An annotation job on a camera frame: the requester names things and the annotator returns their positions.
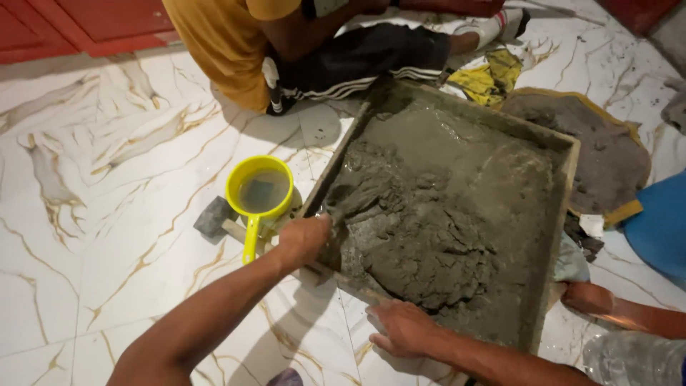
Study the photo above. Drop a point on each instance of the wet grey mortar heap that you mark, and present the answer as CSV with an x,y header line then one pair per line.
x,y
429,230

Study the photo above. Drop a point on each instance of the yellow plastic bag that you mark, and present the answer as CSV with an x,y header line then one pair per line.
x,y
485,80

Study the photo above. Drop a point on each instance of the person's left hand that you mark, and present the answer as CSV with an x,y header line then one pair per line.
x,y
300,238

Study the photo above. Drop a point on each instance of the mortar-covered trowel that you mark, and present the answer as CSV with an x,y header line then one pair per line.
x,y
348,212

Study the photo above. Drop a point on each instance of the wooden mortar tray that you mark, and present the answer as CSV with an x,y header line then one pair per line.
x,y
557,177

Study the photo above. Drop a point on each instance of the dark sponge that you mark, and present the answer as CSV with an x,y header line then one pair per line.
x,y
261,193

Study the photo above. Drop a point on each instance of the white paper scrap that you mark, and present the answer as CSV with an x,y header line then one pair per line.
x,y
591,225

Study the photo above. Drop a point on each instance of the grey-green plastic bag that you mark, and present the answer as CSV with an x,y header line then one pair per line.
x,y
571,262

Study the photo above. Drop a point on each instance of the purple cloth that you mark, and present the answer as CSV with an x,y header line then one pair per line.
x,y
285,378

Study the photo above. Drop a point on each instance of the clear plastic bottle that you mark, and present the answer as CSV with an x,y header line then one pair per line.
x,y
638,359

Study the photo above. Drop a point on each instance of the sack with grey cement powder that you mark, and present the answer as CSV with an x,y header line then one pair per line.
x,y
600,145

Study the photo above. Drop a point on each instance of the red wooden door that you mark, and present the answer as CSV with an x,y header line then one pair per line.
x,y
80,24

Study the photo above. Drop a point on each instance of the white striped sock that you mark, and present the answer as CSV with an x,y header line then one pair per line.
x,y
496,25

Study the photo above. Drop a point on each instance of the grey rubber mallet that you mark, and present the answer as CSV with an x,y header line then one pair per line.
x,y
213,217

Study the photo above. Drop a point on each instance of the person's left fingers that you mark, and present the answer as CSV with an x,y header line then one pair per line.
x,y
323,226

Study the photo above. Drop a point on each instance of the blue plastic bucket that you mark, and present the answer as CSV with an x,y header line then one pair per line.
x,y
659,230

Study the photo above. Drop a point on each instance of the red wooden panel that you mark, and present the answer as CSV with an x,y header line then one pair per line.
x,y
638,13

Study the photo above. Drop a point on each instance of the yellow plastic water scoop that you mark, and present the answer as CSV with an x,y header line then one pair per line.
x,y
251,244

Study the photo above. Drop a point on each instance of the person's right hand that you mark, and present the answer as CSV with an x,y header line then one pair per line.
x,y
410,329

